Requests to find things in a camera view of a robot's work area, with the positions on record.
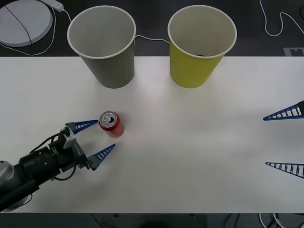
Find white wavy cable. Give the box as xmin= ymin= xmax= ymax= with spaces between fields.
xmin=259 ymin=0 xmax=304 ymax=37

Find white cable bundle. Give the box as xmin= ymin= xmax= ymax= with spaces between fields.
xmin=258 ymin=213 xmax=304 ymax=228

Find red drink can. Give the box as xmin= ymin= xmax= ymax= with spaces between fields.
xmin=98 ymin=110 xmax=125 ymax=138

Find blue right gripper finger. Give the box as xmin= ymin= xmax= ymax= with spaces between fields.
xmin=263 ymin=100 xmax=304 ymax=122
xmin=265 ymin=161 xmax=304 ymax=179

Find white power strip cable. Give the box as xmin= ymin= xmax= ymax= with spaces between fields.
xmin=62 ymin=8 xmax=171 ymax=45

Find grey plastic waste bin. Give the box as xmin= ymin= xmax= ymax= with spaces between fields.
xmin=67 ymin=5 xmax=137 ymax=90

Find white power strip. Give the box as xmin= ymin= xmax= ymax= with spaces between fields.
xmin=39 ymin=0 xmax=65 ymax=12

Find yellow-green plastic waste bin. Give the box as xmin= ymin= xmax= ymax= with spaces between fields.
xmin=167 ymin=4 xmax=238 ymax=89

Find grey floor marker tag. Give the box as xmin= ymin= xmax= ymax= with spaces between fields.
xmin=283 ymin=47 xmax=304 ymax=57

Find round white disc base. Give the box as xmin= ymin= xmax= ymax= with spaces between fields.
xmin=0 ymin=0 xmax=54 ymax=47

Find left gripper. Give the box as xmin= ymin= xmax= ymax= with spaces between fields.
xmin=62 ymin=120 xmax=116 ymax=171

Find thin white looping cable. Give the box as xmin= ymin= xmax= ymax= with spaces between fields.
xmin=0 ymin=6 xmax=57 ymax=57

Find thin black cable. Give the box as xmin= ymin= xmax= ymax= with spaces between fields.
xmin=4 ymin=4 xmax=33 ymax=56

